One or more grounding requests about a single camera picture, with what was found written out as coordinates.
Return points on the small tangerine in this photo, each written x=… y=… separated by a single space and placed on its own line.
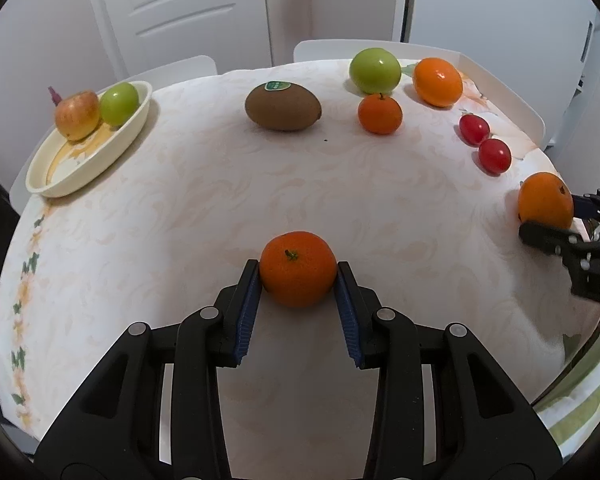
x=380 y=115

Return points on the small green apple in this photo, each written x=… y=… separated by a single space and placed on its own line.
x=120 y=105

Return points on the large green apple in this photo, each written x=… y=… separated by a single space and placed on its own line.
x=375 y=70

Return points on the brown kiwi with green sticker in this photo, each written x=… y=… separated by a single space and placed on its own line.
x=282 y=107

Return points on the large tangerine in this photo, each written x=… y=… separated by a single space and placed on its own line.
x=297 y=272

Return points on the green striped cloth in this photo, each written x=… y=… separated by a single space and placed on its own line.
x=580 y=420

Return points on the white panelled door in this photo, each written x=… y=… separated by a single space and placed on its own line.
x=180 y=10

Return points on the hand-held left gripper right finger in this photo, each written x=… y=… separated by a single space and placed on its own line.
x=351 y=315

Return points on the orange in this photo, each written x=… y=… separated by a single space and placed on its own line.
x=545 y=200
x=437 y=82

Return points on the cream oval bowl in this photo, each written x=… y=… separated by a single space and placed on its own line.
x=87 y=160

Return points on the red apple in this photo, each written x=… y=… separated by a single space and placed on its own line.
x=77 y=115

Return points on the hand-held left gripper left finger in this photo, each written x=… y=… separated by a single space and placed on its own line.
x=247 y=310

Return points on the red cherry tomato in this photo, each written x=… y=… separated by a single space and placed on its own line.
x=474 y=129
x=495 y=156

